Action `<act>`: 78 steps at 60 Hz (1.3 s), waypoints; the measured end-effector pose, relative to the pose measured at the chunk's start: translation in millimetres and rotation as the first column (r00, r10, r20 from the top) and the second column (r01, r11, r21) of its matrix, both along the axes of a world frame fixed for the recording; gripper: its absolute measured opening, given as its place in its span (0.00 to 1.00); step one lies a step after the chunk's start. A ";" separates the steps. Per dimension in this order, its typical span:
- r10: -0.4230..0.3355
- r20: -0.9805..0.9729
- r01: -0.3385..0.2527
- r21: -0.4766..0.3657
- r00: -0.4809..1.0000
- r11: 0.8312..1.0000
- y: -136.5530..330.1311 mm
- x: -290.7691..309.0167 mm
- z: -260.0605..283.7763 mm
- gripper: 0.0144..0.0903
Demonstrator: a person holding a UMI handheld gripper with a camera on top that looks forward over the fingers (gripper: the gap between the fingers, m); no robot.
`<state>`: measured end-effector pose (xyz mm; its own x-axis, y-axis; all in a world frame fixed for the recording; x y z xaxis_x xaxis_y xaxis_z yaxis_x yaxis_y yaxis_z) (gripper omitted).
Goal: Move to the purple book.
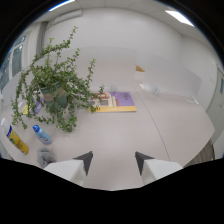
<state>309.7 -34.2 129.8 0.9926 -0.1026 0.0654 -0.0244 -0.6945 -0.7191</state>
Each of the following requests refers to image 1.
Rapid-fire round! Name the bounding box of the grey cloth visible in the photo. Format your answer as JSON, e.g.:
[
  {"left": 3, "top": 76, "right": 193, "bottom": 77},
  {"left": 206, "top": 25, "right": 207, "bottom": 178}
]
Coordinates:
[{"left": 36, "top": 147, "right": 57, "bottom": 169}]

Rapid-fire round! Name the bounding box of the purple and yellow booklet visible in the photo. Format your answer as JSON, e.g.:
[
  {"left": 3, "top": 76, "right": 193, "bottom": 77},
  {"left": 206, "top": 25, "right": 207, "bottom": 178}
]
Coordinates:
[{"left": 21, "top": 97, "right": 46, "bottom": 116}]

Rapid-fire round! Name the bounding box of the green trailing potted plant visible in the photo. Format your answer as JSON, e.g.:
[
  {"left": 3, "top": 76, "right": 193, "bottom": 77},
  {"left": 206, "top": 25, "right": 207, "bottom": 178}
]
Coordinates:
[{"left": 10, "top": 26, "right": 105, "bottom": 133}]

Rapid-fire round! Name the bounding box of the frosted desk divider panel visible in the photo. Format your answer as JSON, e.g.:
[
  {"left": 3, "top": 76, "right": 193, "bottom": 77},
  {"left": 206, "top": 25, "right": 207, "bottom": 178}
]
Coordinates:
[{"left": 133, "top": 54, "right": 203, "bottom": 99}]

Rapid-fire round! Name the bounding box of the window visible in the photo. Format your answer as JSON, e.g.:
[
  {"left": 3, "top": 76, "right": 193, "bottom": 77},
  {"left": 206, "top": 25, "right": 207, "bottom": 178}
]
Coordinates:
[{"left": 0, "top": 34, "right": 27, "bottom": 93}]

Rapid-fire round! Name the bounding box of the green ceramic plant pot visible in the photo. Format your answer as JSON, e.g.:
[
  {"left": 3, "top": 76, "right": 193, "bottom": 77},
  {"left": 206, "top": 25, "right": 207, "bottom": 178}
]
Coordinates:
[{"left": 39, "top": 81, "right": 70, "bottom": 113}]

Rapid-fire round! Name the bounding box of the blue plastic bottle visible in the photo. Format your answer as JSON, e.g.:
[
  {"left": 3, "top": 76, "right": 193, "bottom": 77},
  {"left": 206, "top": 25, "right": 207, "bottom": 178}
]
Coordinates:
[{"left": 32, "top": 124, "right": 53, "bottom": 145}]

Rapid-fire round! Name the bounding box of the ceiling light panel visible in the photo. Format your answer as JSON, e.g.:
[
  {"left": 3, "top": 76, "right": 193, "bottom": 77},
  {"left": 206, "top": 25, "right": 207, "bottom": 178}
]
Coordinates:
[{"left": 164, "top": 9, "right": 195, "bottom": 28}]

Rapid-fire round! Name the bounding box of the purple and yellow book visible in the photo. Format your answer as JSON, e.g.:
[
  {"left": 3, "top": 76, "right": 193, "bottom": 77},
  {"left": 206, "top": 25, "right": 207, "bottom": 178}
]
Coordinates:
[{"left": 87, "top": 91, "right": 138, "bottom": 113}]

